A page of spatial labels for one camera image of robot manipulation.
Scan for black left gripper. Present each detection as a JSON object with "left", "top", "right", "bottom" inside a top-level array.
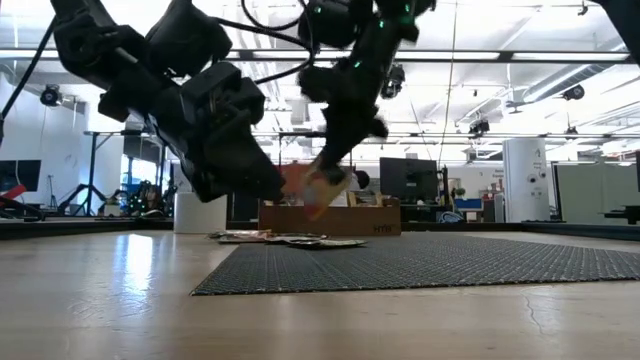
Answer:
[{"left": 99, "top": 62, "right": 286, "bottom": 204}]

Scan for red angled bar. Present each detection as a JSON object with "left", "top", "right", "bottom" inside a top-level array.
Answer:
[{"left": 0, "top": 183, "right": 29, "bottom": 202}]

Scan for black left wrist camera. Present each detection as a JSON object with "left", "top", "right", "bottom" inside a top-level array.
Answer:
[{"left": 147, "top": 0, "right": 234, "bottom": 76}]

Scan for person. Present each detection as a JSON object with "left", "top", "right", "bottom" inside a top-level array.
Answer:
[{"left": 344, "top": 168, "right": 372, "bottom": 207}]

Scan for white round column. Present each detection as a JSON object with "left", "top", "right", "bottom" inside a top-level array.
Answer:
[{"left": 501, "top": 136, "right": 551, "bottom": 223}]

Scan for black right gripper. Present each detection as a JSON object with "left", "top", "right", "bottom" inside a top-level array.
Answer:
[{"left": 299, "top": 44, "right": 396, "bottom": 186}]

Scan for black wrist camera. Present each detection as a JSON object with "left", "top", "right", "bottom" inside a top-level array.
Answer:
[
  {"left": 299, "top": 0, "right": 374, "bottom": 49},
  {"left": 147, "top": 0, "right": 234, "bottom": 76}
]

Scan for silver foil tea packet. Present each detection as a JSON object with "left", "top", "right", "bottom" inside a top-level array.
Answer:
[{"left": 267, "top": 233, "right": 329, "bottom": 246}]

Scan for black metal stand frame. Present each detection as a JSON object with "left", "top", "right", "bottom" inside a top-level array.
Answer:
[{"left": 82, "top": 128, "right": 176, "bottom": 217}]

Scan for black desk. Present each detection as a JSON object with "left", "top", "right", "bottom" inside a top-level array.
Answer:
[{"left": 602, "top": 203, "right": 640, "bottom": 225}]

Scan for orange wall panel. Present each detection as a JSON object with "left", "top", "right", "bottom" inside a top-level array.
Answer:
[{"left": 279, "top": 163, "right": 312, "bottom": 199}]

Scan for brown wooden tea organizer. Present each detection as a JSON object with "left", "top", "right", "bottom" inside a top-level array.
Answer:
[{"left": 258, "top": 197, "right": 402, "bottom": 237}]

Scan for black camera cable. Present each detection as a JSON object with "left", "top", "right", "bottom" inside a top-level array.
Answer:
[{"left": 212, "top": 17, "right": 316, "bottom": 85}]

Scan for black table edge rail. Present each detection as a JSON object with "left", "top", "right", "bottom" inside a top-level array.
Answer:
[{"left": 0, "top": 217, "right": 640, "bottom": 241}]

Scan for pale green partition wall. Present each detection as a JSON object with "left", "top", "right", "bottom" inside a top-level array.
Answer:
[{"left": 555, "top": 162, "right": 640, "bottom": 225}]

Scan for lemon lime tea packet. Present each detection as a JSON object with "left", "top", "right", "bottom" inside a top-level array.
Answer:
[{"left": 287, "top": 238, "right": 369, "bottom": 250}]

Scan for grey woven placemat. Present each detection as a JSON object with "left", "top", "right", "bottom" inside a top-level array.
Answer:
[{"left": 189, "top": 232, "right": 640, "bottom": 296}]

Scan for grey ceiling duct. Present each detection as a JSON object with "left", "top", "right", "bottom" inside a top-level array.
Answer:
[{"left": 519, "top": 62, "right": 621, "bottom": 104}]

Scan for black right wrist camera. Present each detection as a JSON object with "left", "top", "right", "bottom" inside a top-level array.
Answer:
[{"left": 299, "top": 0, "right": 374, "bottom": 49}]

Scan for black overhead frame bar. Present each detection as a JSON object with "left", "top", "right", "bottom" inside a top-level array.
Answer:
[{"left": 0, "top": 48, "right": 640, "bottom": 63}]

